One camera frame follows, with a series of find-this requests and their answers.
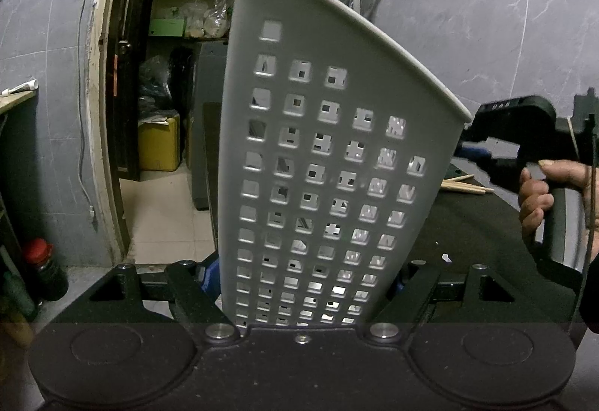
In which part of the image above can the yellow box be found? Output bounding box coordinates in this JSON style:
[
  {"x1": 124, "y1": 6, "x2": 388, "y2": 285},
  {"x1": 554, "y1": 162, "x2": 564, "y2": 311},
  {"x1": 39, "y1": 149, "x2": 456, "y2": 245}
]
[{"x1": 138, "y1": 112, "x2": 182, "y2": 171}]

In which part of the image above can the person's right hand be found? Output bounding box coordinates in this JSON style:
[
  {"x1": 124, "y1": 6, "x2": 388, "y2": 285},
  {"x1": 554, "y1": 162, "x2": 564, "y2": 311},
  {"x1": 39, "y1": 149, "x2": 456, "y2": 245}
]
[{"x1": 519, "y1": 159, "x2": 591, "y2": 244}]

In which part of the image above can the white tube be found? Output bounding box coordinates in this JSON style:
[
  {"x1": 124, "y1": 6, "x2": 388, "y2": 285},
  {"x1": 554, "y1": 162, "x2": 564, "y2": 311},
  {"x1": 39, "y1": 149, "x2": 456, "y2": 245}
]
[{"x1": 2, "y1": 80, "x2": 37, "y2": 96}]

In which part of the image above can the dark wooden door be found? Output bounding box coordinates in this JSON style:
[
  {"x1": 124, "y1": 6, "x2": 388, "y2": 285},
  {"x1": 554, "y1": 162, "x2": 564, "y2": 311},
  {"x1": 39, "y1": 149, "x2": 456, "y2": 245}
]
[{"x1": 105, "y1": 0, "x2": 155, "y2": 182}]

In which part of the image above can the black plastic bag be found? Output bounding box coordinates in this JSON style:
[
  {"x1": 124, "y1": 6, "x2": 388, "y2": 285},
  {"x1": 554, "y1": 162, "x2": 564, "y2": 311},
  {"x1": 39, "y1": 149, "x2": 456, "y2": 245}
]
[{"x1": 138, "y1": 55, "x2": 177, "y2": 118}]

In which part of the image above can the red-capped dark bottle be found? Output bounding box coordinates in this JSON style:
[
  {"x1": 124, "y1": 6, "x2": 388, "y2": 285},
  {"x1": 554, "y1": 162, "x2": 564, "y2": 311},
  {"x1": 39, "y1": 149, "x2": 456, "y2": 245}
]
[{"x1": 24, "y1": 239, "x2": 69, "y2": 302}]

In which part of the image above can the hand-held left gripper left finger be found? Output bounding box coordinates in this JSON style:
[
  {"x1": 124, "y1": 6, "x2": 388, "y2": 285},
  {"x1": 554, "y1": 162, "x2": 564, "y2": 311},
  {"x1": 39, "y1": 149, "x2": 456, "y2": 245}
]
[{"x1": 86, "y1": 259, "x2": 240, "y2": 343}]

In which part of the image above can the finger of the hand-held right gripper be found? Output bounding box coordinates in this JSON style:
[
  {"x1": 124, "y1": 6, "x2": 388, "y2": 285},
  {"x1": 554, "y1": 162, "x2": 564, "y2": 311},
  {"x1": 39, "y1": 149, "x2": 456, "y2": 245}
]
[{"x1": 452, "y1": 138, "x2": 526, "y2": 182}]

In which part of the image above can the wooden shelf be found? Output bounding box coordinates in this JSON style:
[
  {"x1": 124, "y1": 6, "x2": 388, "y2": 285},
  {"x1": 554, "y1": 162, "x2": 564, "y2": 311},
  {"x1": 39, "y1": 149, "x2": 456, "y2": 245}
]
[{"x1": 0, "y1": 88, "x2": 38, "y2": 115}]

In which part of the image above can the green plastic bottle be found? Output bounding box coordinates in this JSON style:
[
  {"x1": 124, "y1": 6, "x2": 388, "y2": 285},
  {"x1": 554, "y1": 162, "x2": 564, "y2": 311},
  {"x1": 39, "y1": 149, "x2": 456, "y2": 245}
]
[{"x1": 0, "y1": 271, "x2": 38, "y2": 323}]

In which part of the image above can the white perforated utensil holder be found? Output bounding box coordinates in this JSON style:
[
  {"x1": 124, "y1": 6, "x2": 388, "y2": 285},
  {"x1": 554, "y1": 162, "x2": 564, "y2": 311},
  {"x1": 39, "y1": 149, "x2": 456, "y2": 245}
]
[{"x1": 216, "y1": 0, "x2": 472, "y2": 330}]

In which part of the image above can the dark grey cabinet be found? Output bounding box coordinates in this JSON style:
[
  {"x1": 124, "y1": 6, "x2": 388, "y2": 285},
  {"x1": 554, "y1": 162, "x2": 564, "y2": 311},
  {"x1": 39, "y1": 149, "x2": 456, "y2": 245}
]
[{"x1": 189, "y1": 41, "x2": 230, "y2": 210}]

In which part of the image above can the green cardboard box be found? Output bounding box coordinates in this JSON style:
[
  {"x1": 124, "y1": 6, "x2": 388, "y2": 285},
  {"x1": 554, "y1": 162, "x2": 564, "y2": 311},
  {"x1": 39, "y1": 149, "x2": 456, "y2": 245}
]
[{"x1": 149, "y1": 18, "x2": 186, "y2": 37}]

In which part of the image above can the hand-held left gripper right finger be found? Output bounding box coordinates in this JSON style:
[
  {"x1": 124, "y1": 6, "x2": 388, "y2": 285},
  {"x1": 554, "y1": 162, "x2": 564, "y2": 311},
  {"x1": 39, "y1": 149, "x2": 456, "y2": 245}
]
[{"x1": 367, "y1": 259, "x2": 516, "y2": 343}]

